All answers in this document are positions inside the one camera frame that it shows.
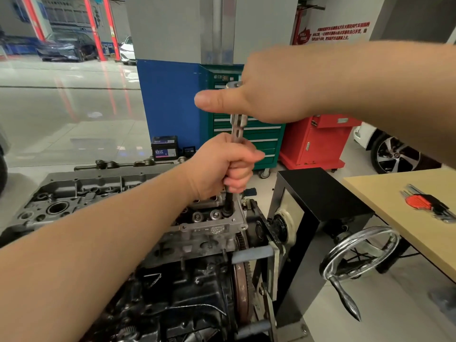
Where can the black car battery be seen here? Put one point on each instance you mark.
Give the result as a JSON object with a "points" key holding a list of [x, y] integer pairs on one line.
{"points": [[164, 147]]}

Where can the black engine stand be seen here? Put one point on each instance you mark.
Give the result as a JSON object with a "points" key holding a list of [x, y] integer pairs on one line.
{"points": [[320, 202]]}

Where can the green tool cabinet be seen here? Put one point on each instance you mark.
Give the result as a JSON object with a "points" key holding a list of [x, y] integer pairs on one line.
{"points": [[263, 138]]}

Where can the rusty toothed flywheel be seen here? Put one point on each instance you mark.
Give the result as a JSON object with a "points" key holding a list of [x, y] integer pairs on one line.
{"points": [[241, 292]]}

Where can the person's right forearm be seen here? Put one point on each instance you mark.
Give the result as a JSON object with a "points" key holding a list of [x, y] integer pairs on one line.
{"points": [[388, 88]]}

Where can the dark blue car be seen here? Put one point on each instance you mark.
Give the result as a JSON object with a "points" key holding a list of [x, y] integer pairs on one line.
{"points": [[66, 48]]}

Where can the red lift post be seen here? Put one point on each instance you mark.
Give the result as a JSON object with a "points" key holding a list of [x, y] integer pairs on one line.
{"points": [[94, 28], [112, 28]]}

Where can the person's right thumb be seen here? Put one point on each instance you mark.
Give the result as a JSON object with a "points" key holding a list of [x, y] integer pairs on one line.
{"points": [[217, 101]]}

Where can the black engine block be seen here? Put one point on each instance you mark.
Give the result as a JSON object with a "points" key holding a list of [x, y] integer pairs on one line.
{"points": [[178, 299]]}

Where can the steel socket wrench with extension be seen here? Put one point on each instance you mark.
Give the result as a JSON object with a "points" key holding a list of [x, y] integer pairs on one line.
{"points": [[237, 128]]}

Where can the grey aluminium cylinder head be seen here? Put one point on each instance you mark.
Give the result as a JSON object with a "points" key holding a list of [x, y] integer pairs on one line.
{"points": [[82, 202]]}

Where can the person's left forearm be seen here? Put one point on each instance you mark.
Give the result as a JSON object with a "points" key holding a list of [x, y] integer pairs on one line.
{"points": [[82, 245]]}

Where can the person's left fingers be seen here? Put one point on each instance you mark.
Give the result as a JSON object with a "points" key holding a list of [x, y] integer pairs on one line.
{"points": [[240, 174]]}

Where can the person's right hand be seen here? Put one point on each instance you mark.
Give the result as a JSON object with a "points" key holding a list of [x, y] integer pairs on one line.
{"points": [[278, 85]]}

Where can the white car with alloy wheel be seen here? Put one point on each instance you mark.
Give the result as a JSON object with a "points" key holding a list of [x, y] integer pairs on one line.
{"points": [[392, 156]]}

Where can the red lettered wall sign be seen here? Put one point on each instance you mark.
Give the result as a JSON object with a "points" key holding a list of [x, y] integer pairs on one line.
{"points": [[338, 31]]}

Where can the red tool cart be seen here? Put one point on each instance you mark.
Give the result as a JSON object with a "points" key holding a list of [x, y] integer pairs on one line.
{"points": [[317, 145]]}

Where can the person's left hand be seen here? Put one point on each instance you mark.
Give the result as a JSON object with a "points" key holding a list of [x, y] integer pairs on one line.
{"points": [[213, 163]]}

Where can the hex key set red holder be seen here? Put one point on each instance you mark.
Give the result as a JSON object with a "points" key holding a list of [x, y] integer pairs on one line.
{"points": [[424, 202]]}

